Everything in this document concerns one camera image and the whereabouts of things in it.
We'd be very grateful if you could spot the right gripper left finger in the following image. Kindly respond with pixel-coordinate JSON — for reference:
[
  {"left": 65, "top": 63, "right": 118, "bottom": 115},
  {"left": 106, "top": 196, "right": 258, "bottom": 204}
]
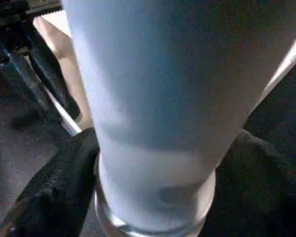
[{"left": 0, "top": 126, "right": 101, "bottom": 237}]

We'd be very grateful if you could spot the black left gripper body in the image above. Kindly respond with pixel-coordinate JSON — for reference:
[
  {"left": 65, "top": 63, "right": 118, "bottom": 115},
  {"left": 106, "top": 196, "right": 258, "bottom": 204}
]
[{"left": 0, "top": 0, "right": 65, "bottom": 54}]

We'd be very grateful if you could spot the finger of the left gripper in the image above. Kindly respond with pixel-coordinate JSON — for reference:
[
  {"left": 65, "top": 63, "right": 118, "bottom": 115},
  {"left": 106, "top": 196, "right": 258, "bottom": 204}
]
[
  {"left": 29, "top": 45, "right": 81, "bottom": 122},
  {"left": 0, "top": 37, "right": 52, "bottom": 117}
]

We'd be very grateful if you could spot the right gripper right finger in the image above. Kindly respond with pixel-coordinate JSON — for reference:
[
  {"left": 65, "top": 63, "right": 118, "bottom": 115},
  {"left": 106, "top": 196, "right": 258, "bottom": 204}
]
[{"left": 211, "top": 128, "right": 296, "bottom": 237}]

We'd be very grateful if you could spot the white table frame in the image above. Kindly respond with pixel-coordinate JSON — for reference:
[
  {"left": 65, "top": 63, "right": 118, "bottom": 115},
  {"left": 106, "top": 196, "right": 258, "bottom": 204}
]
[{"left": 33, "top": 9, "right": 296, "bottom": 237}]

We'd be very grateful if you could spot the white plastic table leg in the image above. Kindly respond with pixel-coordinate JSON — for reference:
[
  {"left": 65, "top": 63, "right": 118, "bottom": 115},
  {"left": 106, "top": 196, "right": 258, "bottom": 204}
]
[{"left": 61, "top": 0, "right": 296, "bottom": 234}]

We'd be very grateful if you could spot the black work mat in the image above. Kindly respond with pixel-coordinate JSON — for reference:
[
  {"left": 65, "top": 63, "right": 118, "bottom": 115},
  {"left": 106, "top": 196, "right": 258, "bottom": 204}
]
[{"left": 0, "top": 56, "right": 296, "bottom": 237}]

